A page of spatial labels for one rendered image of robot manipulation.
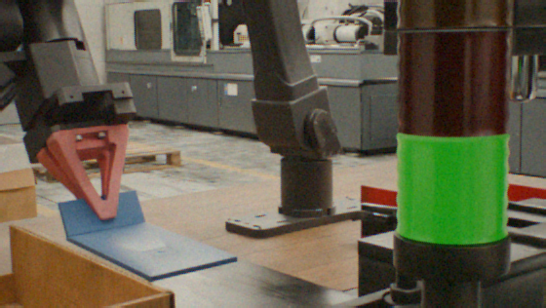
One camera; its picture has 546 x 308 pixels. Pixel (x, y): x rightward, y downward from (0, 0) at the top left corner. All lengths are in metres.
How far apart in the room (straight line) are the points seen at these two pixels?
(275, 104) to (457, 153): 0.66
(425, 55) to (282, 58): 0.64
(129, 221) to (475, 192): 0.46
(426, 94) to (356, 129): 7.25
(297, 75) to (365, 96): 6.58
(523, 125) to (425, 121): 5.98
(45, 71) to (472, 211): 0.48
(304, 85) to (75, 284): 0.41
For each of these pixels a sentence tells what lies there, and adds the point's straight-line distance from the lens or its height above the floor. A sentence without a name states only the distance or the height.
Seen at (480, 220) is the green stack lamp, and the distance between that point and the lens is 0.28.
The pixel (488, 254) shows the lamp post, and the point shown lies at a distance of 0.28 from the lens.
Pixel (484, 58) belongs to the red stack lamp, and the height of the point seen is 1.11.
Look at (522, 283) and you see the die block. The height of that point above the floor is 0.97.
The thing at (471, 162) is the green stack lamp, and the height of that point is 1.08.
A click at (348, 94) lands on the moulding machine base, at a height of 0.58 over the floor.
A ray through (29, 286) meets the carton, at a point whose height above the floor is 0.93.
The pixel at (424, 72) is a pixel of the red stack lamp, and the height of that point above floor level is 1.11.
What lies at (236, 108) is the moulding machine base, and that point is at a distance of 9.12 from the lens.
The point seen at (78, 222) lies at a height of 0.97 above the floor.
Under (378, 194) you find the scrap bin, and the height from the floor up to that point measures 0.95.
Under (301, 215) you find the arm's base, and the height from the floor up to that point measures 0.91.
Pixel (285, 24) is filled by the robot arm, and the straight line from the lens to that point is 0.91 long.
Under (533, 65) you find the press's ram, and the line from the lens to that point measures 0.51.
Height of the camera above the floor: 1.12
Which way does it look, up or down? 8 degrees down
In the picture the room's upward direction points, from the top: 1 degrees counter-clockwise
